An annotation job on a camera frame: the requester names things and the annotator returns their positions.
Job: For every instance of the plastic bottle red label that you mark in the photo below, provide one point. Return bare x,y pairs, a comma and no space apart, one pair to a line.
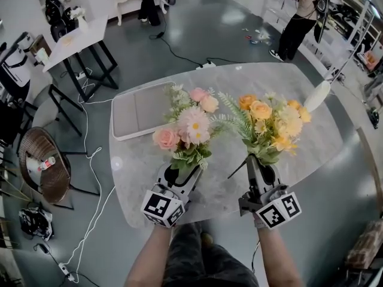
46,164

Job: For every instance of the black and white backpack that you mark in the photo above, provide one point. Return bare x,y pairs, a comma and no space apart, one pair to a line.
36,223

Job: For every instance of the white table black legs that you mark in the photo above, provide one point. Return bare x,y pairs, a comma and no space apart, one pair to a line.
80,37

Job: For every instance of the person's tan shoe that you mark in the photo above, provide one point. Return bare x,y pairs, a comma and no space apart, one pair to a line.
207,238

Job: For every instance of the white rectangular tray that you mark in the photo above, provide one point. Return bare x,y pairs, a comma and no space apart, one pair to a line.
137,112

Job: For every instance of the grey marble table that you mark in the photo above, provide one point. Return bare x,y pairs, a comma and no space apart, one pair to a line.
314,148

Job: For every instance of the person's right forearm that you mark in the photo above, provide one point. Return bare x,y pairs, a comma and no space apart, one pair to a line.
278,259

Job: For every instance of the pink flower bouquet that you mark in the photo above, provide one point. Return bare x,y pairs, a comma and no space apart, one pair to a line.
193,124

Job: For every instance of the person's grey trousers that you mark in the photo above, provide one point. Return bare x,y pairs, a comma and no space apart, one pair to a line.
209,268

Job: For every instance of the white cup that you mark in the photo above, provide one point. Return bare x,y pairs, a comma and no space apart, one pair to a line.
42,56

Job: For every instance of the white and black machine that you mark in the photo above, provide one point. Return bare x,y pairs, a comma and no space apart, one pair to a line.
16,67

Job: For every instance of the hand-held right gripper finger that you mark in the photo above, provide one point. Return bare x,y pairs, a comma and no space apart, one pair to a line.
274,181
255,181

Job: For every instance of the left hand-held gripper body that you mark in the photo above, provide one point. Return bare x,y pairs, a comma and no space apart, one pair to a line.
161,208

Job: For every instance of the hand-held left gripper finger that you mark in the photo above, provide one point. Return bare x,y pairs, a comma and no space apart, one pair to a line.
161,175
194,184

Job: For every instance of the black office chair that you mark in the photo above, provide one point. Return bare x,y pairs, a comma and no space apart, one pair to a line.
7,124

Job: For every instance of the scattered floor litter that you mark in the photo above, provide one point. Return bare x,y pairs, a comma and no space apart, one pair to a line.
263,36

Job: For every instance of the black power adapter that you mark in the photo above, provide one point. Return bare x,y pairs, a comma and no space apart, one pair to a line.
44,248

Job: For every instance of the white metal shelving rack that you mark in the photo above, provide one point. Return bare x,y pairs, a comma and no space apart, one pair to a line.
351,39

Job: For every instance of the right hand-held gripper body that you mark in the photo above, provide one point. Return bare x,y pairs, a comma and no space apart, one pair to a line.
278,209

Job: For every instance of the brown wicker chair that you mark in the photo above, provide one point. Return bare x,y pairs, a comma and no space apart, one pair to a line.
54,178

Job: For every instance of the person's left forearm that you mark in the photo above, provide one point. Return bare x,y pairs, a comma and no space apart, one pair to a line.
146,259

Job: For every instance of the brown cardboard box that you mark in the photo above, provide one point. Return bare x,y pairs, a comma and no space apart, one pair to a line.
40,43

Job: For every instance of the pink upholstered chair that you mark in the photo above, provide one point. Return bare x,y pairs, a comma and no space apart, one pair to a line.
371,57

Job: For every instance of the yellow flower bouquet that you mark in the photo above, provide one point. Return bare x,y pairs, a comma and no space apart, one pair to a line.
269,121

